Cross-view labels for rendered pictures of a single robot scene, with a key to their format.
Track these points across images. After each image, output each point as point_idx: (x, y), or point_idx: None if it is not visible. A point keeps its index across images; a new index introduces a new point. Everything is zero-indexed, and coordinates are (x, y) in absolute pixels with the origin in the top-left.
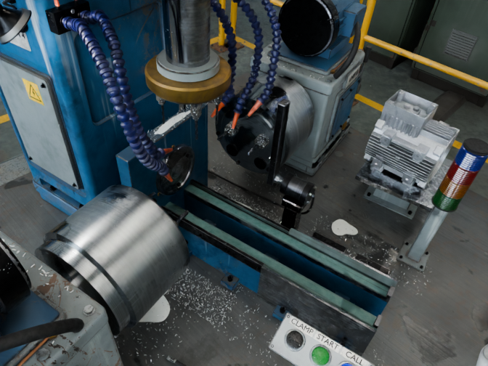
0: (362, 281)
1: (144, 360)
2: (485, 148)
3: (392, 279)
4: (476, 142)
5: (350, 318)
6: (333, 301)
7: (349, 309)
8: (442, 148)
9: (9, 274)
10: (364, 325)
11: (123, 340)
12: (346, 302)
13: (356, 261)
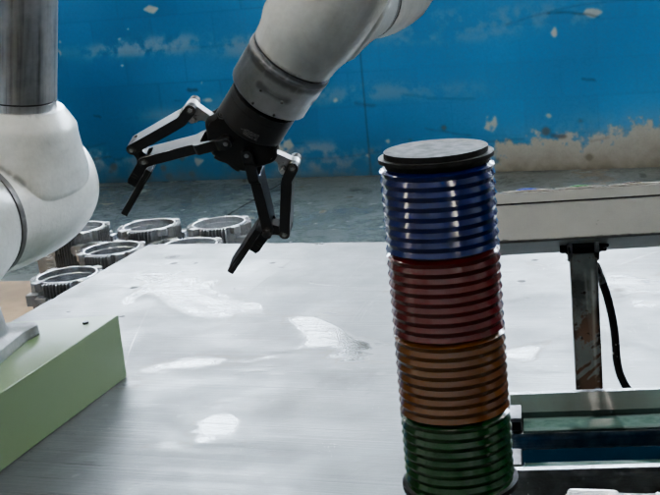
0: (605, 464)
1: None
2: (404, 149)
3: (525, 467)
4: (445, 149)
5: (577, 390)
6: (640, 417)
7: (592, 419)
8: (579, 489)
9: None
10: (540, 391)
11: None
12: (609, 425)
13: (653, 464)
